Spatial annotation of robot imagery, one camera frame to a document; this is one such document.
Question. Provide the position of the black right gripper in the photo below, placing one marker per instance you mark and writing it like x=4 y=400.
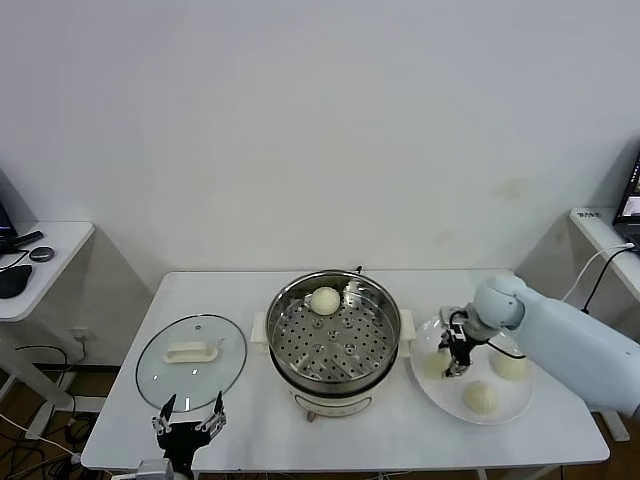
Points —
x=460 y=347

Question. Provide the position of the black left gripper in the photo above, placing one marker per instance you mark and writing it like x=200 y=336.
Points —
x=182 y=442

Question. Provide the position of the white steamed baozi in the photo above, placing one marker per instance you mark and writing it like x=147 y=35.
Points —
x=481 y=397
x=433 y=366
x=325 y=301
x=510 y=369

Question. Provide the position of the glass pot lid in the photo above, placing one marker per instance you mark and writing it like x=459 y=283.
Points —
x=190 y=370

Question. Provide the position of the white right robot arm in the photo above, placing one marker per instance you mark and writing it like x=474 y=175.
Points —
x=560 y=335

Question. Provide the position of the steel steamer basket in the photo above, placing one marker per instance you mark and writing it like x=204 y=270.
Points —
x=332 y=345

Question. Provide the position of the white round plate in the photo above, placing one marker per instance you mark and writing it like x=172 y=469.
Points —
x=450 y=400

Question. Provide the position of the cream electric cooking pot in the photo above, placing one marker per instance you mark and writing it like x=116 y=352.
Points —
x=335 y=400

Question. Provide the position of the white side desk with laptop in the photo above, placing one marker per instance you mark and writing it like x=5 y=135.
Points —
x=607 y=240

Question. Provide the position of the white side desk with monitor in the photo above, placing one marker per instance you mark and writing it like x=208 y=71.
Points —
x=55 y=260

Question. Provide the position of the round dark grey puck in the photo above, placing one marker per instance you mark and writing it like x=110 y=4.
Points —
x=42 y=253

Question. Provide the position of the black remote control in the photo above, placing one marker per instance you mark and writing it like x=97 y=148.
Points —
x=27 y=239

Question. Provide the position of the open laptop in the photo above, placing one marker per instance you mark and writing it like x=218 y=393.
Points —
x=630 y=200

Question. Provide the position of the black computer monitor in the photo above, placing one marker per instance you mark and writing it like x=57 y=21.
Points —
x=5 y=210

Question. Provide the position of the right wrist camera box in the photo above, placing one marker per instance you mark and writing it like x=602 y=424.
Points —
x=452 y=322

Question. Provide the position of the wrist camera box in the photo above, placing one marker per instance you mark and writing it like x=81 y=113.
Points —
x=452 y=322
x=154 y=470

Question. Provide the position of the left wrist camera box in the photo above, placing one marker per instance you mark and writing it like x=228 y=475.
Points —
x=154 y=470

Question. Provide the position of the white wall socket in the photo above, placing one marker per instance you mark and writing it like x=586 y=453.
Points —
x=80 y=340

